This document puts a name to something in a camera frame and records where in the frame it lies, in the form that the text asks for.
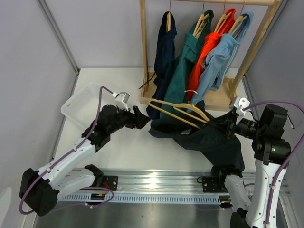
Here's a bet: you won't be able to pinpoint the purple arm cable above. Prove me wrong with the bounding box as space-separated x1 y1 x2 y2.
242 99 304 228
19 85 117 216

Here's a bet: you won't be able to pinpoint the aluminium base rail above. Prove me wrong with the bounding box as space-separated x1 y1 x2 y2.
62 170 230 205

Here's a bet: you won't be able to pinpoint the light blue shorts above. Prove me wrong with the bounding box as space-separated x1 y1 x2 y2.
187 11 254 105

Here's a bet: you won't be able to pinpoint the aluminium frame rail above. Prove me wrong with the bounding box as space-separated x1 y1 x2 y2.
37 0 80 74

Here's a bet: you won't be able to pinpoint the teal shorts hanger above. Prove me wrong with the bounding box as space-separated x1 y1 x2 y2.
192 3 210 39

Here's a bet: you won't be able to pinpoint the white plastic basket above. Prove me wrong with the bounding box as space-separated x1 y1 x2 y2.
61 83 101 130

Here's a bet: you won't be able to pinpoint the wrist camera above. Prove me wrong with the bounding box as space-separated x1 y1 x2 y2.
112 92 130 111
229 96 250 115

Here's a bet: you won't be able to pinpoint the teal green shorts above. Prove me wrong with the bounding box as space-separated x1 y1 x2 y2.
163 9 214 104

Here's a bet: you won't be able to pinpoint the dark charcoal shorts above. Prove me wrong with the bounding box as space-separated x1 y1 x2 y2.
146 106 245 176

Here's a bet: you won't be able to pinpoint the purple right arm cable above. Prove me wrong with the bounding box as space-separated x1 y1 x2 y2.
242 99 304 228

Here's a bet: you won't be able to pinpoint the orange shorts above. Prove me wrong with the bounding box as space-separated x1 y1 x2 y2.
187 8 236 91

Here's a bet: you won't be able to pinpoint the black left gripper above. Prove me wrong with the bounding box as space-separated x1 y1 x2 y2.
108 104 150 134

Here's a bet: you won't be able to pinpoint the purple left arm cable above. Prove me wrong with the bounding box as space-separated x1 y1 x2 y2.
19 85 117 216

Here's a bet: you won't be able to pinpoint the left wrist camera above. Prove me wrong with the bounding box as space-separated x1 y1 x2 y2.
112 92 130 111

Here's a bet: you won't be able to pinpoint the wooden clothes rack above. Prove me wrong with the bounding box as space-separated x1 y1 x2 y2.
139 0 283 111

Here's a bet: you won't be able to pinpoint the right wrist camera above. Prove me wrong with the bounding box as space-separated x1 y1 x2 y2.
229 96 250 115

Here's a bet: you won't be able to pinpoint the orange shorts hanger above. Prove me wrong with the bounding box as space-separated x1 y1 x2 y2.
214 1 231 33

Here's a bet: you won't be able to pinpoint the wooden hanger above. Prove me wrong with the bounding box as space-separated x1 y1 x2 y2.
148 98 210 129

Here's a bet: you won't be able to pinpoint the blue shorts hanger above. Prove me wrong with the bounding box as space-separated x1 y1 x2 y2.
229 0 247 39

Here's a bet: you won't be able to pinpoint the navy shorts hanger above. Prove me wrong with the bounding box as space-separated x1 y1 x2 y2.
166 1 171 32

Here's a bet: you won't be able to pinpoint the navy blue shorts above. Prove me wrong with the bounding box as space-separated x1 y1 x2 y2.
145 11 178 120

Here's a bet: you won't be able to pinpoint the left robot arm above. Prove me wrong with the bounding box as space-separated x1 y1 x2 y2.
19 105 150 216

